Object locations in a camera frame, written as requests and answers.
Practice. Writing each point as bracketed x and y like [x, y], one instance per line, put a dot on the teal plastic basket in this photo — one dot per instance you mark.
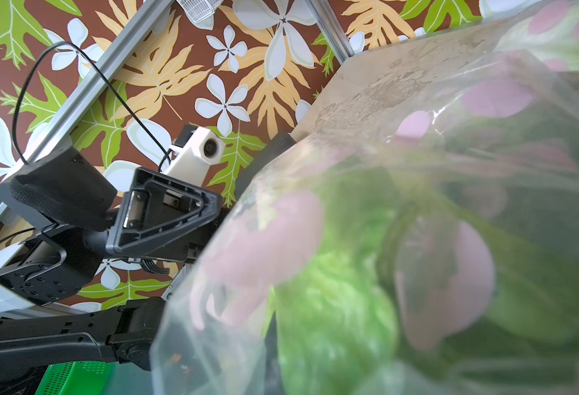
[75, 378]

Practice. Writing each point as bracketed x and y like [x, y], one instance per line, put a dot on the white wire basket left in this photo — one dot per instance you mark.
[198, 11]

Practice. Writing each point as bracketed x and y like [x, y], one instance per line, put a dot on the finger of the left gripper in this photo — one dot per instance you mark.
[61, 188]
[162, 217]

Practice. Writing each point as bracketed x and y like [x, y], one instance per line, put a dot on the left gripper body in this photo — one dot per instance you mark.
[52, 266]

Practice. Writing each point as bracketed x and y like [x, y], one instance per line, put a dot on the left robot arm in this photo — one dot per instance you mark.
[3, 291]

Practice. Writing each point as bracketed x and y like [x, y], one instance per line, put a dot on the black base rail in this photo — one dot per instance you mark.
[122, 334]

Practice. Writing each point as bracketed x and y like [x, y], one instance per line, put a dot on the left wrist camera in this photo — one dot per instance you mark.
[194, 151]

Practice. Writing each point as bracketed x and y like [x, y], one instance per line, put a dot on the zip-top bag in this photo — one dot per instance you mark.
[549, 31]
[500, 140]

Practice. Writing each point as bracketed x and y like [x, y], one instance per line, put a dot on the chinese cabbage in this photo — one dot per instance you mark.
[427, 298]

